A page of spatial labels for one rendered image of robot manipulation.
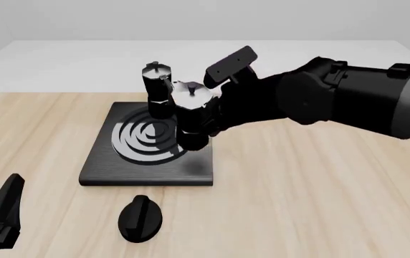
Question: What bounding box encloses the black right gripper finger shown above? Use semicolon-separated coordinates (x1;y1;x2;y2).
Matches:
204;98;225;138

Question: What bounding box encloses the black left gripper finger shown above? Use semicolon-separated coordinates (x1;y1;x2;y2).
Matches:
0;173;26;228

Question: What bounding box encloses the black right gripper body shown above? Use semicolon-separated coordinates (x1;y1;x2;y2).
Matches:
217;77;265;133

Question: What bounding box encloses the black and silver moka pot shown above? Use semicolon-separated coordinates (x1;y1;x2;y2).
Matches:
140;60;176;120
170;80;224;151

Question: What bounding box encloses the flat black stove plate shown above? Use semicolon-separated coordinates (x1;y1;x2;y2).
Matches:
79;101;215;187

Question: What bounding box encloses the round black stove knob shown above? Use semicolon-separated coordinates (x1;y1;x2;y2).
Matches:
118;194;164;244

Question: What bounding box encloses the flat black plate on stalk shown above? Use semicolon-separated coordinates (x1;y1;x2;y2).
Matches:
202;45;259;90

